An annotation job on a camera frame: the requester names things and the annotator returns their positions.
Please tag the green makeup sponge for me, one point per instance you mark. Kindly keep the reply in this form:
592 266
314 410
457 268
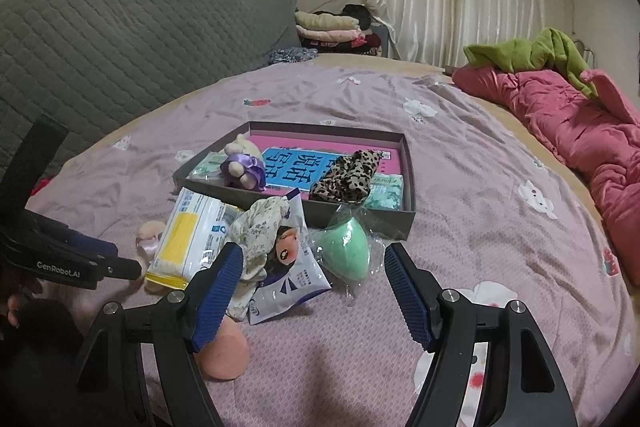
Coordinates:
345 249

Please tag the pink and blue book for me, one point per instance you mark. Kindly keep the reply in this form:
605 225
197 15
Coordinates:
310 144

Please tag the teddy bear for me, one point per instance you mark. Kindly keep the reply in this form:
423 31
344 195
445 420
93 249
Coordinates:
240 164
150 229

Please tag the red cloth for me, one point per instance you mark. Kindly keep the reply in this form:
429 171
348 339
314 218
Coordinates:
41 187

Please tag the yellow and white wipes pack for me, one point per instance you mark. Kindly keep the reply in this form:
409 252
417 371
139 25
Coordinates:
192 232

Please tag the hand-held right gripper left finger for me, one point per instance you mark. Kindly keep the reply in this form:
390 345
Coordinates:
220 297

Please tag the leopard print scrunchie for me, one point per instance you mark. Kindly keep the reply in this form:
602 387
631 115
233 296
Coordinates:
345 177

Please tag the pink quilt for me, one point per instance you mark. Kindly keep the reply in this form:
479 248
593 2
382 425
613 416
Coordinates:
560 122

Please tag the person's left forearm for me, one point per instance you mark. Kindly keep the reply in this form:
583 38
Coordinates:
45 347

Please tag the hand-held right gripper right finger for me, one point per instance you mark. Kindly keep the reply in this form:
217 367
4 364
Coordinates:
407 297

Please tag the grey-purple cardboard box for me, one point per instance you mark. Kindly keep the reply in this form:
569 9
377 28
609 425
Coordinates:
360 222

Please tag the pile of folded clothes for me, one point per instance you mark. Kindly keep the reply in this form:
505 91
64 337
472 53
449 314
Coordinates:
330 29

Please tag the blue and white cartoon packet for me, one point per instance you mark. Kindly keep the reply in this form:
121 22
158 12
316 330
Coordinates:
295 282

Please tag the purple printed bed sheet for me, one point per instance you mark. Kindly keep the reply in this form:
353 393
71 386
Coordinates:
475 207

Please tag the peach makeup puff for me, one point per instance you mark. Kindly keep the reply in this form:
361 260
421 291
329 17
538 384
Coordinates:
225 354

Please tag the small green tissue pack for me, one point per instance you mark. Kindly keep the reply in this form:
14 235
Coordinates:
385 192

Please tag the doll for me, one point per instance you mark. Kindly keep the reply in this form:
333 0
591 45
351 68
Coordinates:
260 227

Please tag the large green tissue pack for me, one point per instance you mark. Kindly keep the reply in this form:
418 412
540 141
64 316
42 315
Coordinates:
207 168

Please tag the dark patterned cloth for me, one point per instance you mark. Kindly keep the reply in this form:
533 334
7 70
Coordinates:
292 57

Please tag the person's left hand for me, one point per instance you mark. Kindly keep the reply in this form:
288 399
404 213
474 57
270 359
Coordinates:
14 307

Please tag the green blanket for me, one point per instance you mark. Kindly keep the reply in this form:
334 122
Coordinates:
520 54

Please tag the grey quilted headboard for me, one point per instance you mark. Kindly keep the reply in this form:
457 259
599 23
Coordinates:
125 47

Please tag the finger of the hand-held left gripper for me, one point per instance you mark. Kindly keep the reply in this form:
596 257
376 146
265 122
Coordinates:
122 269
95 247

